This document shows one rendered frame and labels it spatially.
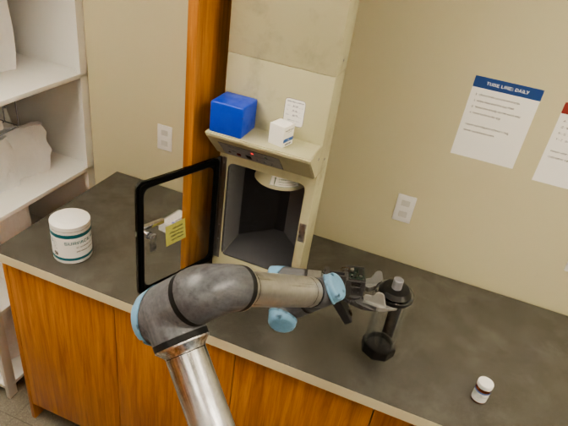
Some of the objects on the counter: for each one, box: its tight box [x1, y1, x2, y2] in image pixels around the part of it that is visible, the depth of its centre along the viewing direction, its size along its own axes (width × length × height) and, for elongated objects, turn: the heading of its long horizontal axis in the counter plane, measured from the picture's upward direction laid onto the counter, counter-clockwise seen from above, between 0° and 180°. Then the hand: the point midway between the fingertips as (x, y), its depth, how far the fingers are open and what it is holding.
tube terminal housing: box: [212, 52, 346, 272], centre depth 171 cm, size 25×32×77 cm
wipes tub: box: [49, 208, 92, 264], centre depth 177 cm, size 13×13×15 cm
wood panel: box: [183, 0, 232, 167], centre depth 162 cm, size 49×3×140 cm, turn 147°
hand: (391, 297), depth 144 cm, fingers closed on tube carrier, 9 cm apart
